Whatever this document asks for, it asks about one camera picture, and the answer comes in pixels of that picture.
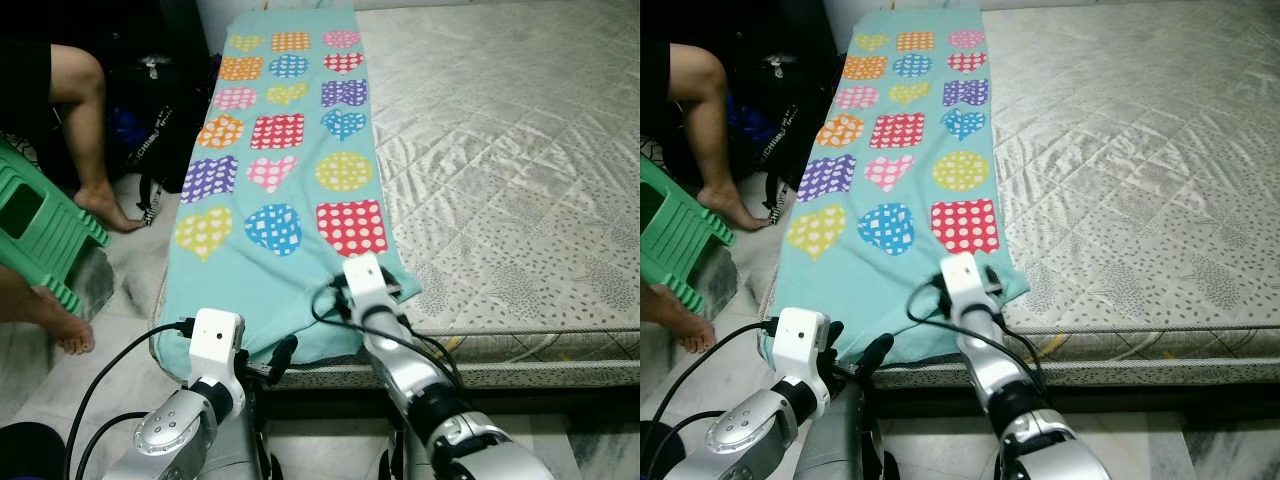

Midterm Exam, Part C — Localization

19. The teal blanket with dotted patches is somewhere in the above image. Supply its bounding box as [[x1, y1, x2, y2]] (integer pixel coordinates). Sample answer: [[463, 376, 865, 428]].
[[150, 5, 423, 366], [760, 5, 1031, 363]]

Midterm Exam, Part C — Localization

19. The grey robot leg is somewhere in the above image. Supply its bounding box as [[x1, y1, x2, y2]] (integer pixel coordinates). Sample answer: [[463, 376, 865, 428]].
[[215, 390, 293, 480], [800, 385, 901, 480]]

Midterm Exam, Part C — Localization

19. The person bare leg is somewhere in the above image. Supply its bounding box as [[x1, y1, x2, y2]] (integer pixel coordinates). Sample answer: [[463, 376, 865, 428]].
[[48, 45, 147, 233], [645, 280, 717, 354], [668, 45, 771, 231], [0, 265, 96, 356]]

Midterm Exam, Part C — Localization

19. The green plastic stool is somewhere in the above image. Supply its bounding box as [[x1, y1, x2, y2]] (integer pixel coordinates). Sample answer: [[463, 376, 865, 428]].
[[0, 140, 111, 316], [640, 150, 736, 316]]

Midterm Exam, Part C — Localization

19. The black bag white lettering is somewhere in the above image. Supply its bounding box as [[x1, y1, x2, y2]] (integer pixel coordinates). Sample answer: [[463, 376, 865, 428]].
[[105, 40, 221, 226], [735, 40, 837, 216]]

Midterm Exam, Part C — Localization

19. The grey quilted mattress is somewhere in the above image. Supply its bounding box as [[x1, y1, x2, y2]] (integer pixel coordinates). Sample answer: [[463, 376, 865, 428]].
[[975, 0, 1280, 389], [355, 0, 641, 389]]

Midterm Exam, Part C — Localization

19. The black mesh chair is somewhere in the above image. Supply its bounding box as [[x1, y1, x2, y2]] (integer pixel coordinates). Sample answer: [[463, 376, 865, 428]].
[[690, 0, 831, 61], [0, 0, 216, 61]]

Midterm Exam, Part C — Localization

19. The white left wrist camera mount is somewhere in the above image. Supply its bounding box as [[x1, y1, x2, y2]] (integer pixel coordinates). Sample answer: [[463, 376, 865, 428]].
[[770, 308, 832, 387], [190, 308, 247, 387]]

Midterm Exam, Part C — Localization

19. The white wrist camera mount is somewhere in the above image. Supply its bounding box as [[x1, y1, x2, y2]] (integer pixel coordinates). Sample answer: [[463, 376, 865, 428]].
[[940, 252, 1002, 323], [343, 252, 403, 323], [190, 308, 247, 387], [770, 308, 832, 387]]

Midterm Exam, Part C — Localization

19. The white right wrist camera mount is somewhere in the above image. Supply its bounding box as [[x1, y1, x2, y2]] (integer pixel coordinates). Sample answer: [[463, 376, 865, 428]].
[[940, 252, 1002, 323], [343, 252, 403, 323]]

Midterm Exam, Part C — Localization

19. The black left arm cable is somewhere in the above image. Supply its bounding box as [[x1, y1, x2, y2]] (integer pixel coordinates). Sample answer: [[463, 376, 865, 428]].
[[62, 318, 196, 480], [640, 318, 776, 480]]

